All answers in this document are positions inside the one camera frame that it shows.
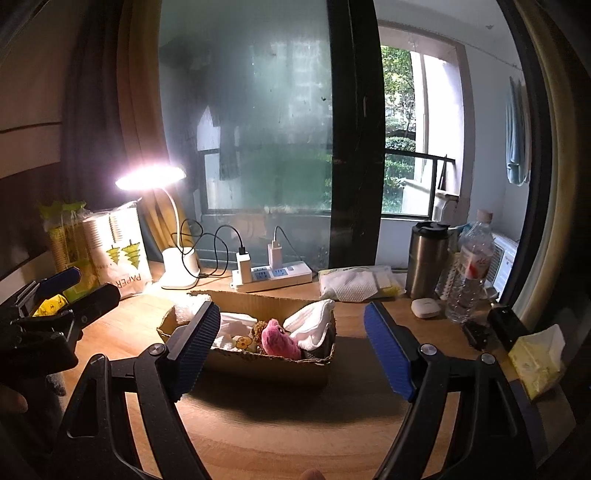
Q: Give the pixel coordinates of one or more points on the cartoon print pouch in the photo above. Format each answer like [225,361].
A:
[241,342]

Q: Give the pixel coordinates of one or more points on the small black tool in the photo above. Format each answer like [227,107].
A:
[478,333]

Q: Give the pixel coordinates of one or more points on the brown plush toy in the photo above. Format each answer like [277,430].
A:
[259,332]

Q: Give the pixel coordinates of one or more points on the white thin cloth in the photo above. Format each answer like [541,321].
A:
[238,323]

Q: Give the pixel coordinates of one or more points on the white tissue packet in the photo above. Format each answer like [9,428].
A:
[351,284]

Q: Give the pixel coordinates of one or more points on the hanging blue towel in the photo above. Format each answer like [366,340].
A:
[516,138]

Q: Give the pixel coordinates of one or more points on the dark window frame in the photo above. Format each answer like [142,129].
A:
[353,138]

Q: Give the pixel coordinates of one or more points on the white paper cup package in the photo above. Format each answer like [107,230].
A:
[120,249]

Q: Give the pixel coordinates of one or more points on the steel travel tumbler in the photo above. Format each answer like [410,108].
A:
[427,263]

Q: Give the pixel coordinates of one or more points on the white desk lamp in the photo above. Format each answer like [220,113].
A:
[180,267]

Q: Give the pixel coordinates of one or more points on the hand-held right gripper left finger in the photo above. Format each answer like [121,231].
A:
[198,346]

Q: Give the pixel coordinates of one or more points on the green snack package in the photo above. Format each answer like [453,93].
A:
[64,240]

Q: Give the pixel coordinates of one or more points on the black box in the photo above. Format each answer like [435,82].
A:
[508,325]

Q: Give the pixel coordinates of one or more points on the black balcony railing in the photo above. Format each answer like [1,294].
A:
[415,154]

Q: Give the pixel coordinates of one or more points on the white towel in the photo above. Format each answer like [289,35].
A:
[309,323]

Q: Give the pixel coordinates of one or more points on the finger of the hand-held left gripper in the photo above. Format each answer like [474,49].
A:
[62,280]
[99,300]

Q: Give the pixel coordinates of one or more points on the yellow snack packet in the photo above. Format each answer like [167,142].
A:
[51,305]

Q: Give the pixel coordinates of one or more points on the person's left hand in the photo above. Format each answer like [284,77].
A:
[11,400]

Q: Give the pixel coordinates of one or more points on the pink plush toy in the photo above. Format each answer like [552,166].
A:
[279,341]

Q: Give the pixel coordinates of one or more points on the white air conditioner unit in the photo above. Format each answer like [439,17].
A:
[503,263]

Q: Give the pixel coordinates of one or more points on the yellow tissue pack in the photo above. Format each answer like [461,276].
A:
[535,364]

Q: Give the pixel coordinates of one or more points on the white earbud case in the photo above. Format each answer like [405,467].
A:
[425,308]

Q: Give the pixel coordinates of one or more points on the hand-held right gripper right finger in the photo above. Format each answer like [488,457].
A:
[385,350]

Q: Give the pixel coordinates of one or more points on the white power strip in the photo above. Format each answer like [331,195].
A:
[277,277]

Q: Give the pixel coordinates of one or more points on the yellow flat packet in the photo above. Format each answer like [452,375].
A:
[392,288]

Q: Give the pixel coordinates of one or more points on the clear textured container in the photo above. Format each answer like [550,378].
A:
[450,277]

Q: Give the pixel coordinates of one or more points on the cardboard box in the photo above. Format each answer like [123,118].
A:
[272,369]

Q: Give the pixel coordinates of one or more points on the clear water bottle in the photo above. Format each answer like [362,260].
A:
[468,277]

